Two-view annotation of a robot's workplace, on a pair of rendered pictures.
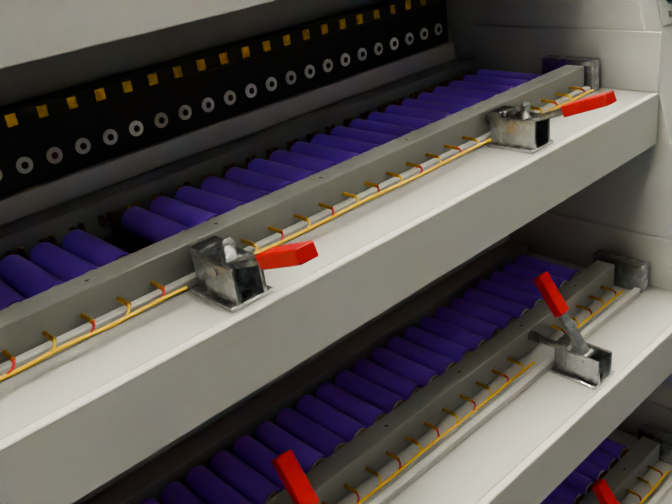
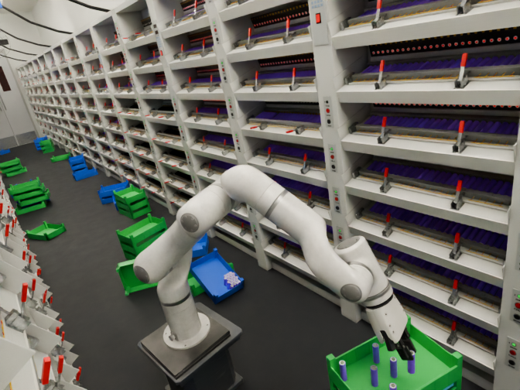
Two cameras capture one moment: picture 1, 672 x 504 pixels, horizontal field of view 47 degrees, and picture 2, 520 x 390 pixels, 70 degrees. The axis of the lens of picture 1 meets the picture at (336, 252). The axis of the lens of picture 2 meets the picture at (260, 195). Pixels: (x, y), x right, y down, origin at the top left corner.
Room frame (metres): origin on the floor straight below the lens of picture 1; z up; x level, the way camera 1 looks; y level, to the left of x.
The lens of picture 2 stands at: (0.40, -1.79, 1.33)
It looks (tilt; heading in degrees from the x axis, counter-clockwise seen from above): 22 degrees down; 92
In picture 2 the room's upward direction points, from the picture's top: 10 degrees counter-clockwise
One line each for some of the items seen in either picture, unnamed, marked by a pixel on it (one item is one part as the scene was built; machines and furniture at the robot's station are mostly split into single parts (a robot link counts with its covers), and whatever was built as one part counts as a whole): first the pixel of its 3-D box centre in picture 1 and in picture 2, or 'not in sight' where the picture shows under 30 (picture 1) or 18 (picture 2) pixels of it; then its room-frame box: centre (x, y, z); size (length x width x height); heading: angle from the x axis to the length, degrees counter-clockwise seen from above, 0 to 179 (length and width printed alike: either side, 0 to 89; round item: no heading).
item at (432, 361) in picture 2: not in sight; (392, 366); (0.65, -1.03, 0.44); 0.30 x 0.20 x 0.08; 23
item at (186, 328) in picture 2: not in sight; (181, 313); (-0.04, -0.61, 0.40); 0.19 x 0.19 x 0.18
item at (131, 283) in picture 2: not in sight; (145, 273); (-0.50, 0.23, 0.10); 0.30 x 0.08 x 0.20; 11
